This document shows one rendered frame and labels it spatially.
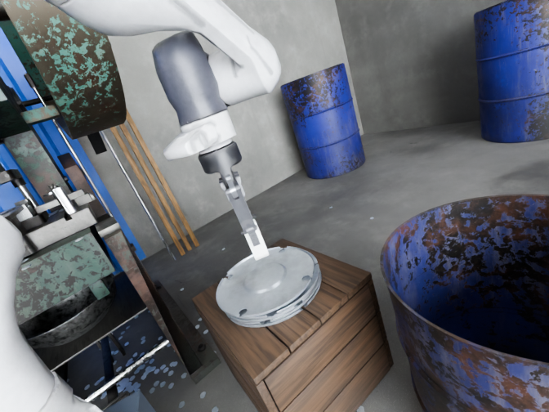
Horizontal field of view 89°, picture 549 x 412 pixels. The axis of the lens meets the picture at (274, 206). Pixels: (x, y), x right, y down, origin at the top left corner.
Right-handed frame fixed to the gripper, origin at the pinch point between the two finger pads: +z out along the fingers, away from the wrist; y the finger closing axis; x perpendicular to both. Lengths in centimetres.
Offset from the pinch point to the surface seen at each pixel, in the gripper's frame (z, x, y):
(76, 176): -21, 63, 80
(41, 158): -32, 66, 70
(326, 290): 23.1, -11.3, 4.3
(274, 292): 19.4, 0.9, 7.1
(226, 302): 19.3, 13.9, 11.3
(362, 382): 51, -11, -2
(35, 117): -45, 57, 67
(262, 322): 21.8, 6.2, 1.6
